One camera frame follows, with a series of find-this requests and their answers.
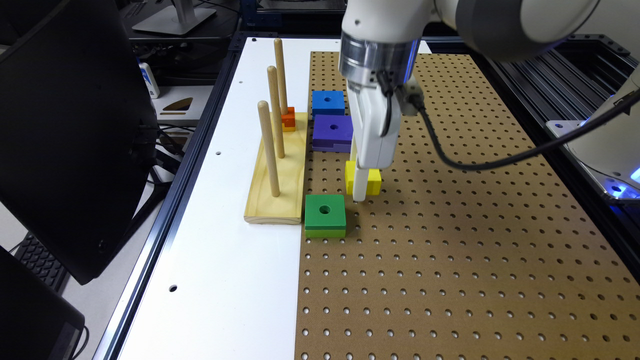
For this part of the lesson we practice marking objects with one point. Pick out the brown pegboard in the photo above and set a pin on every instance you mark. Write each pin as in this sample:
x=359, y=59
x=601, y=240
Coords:
x=446, y=264

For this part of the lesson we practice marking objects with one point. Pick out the blue wooden block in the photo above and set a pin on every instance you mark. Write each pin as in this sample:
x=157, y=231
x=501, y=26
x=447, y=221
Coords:
x=328, y=103

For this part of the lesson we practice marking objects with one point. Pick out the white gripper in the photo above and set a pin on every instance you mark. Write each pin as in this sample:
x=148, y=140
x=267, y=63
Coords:
x=369, y=146

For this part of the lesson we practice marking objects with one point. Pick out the purple wooden block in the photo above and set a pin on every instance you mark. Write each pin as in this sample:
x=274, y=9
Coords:
x=332, y=133

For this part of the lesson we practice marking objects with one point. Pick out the middle wooden peg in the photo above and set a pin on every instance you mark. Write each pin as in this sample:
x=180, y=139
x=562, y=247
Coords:
x=272, y=75

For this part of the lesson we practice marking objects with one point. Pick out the orange wooden block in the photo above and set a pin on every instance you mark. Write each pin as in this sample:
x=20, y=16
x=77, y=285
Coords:
x=289, y=120

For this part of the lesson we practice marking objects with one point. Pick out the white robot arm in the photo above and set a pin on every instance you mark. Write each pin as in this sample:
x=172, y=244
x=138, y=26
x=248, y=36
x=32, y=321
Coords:
x=380, y=41

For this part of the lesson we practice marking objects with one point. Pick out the wooden peg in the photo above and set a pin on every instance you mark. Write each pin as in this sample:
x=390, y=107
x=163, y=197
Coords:
x=272, y=75
x=268, y=144
x=281, y=75

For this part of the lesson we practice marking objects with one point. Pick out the green wooden block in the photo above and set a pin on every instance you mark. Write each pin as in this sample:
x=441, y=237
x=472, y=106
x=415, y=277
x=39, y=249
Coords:
x=325, y=216

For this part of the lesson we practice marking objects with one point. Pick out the wooden peg base board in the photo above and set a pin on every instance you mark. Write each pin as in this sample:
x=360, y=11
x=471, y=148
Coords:
x=262, y=207

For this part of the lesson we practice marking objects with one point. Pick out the black keyboard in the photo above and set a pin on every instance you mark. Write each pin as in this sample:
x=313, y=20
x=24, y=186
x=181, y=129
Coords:
x=41, y=262

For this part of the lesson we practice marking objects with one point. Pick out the near wooden peg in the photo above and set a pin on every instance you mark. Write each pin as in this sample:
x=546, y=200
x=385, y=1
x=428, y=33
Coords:
x=268, y=144

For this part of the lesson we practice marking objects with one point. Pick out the black computer monitor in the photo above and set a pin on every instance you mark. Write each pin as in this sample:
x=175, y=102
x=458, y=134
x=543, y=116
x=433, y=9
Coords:
x=78, y=129

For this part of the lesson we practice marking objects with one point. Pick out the far wooden peg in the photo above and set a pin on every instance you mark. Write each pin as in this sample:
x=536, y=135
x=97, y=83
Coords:
x=281, y=75

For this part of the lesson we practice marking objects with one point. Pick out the yellow wooden block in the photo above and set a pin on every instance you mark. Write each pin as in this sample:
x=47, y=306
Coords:
x=374, y=181

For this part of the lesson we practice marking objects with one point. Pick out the white blue small device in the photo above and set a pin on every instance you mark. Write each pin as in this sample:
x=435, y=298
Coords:
x=150, y=80

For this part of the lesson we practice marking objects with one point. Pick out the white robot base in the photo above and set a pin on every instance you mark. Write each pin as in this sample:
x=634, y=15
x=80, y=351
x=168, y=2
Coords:
x=609, y=155

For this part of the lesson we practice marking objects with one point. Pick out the silver monitor stand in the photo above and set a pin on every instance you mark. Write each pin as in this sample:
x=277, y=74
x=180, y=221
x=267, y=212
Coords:
x=177, y=19

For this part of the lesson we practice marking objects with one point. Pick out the black laptop corner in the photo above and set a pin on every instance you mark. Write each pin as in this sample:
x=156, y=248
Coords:
x=36, y=322

